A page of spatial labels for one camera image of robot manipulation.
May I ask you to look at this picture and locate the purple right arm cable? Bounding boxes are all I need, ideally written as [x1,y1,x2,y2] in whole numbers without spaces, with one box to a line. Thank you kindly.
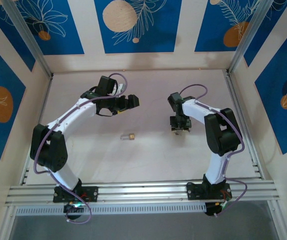
[179,83,250,219]

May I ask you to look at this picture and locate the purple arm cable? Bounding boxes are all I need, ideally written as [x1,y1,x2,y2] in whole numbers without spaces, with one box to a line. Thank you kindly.
[179,83,250,219]
[33,72,130,225]

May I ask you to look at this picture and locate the aluminium table side rail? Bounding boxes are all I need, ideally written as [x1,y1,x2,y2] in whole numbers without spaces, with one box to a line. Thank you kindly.
[19,74,54,186]
[223,69,266,180]

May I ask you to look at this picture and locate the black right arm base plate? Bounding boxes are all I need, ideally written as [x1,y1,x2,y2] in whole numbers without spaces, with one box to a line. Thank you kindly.
[186,182,233,201]

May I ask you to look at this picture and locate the aluminium mounting rail beam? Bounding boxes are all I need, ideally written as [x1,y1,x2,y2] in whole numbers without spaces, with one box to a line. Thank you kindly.
[4,178,282,208]

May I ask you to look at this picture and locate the grey slotted cable duct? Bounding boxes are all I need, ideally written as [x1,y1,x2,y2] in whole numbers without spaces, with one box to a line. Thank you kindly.
[15,202,207,216]

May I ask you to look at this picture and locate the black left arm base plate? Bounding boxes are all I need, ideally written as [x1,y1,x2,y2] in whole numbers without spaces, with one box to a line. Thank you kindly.
[52,186,99,203]

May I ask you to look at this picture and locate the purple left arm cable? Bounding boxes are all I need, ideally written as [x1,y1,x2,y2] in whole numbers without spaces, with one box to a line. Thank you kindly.
[33,72,130,225]

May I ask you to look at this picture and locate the aluminium frame post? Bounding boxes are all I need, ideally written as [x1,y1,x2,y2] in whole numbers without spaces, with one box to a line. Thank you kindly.
[1,0,54,79]
[227,0,272,75]

